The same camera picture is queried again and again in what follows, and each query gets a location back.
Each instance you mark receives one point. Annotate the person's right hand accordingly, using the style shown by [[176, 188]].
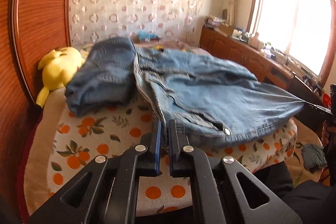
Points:
[[327, 130]]

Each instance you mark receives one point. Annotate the blue denim jeans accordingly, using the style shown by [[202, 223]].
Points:
[[214, 102]]

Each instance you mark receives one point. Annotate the dark green cloth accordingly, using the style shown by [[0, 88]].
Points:
[[313, 156]]

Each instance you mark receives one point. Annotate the orange print white bedsheet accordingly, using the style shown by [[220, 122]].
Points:
[[64, 144]]

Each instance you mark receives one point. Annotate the long wooden sideboard cabinet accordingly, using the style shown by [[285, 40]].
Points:
[[266, 70]]

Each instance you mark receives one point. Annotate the floral brown blanket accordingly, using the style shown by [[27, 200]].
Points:
[[173, 45]]

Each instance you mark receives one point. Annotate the cardboard box on sideboard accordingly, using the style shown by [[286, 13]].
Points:
[[227, 30]]

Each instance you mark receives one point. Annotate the window with wooden frame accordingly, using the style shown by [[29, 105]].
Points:
[[303, 30]]

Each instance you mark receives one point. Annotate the yellow plush toy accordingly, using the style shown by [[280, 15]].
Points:
[[58, 68]]

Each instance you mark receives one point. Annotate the circle pattern lace curtain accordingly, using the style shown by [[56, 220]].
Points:
[[92, 21]]

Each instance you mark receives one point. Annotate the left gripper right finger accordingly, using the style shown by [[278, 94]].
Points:
[[182, 163]]

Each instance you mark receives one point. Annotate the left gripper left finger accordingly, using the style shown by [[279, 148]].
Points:
[[148, 161]]

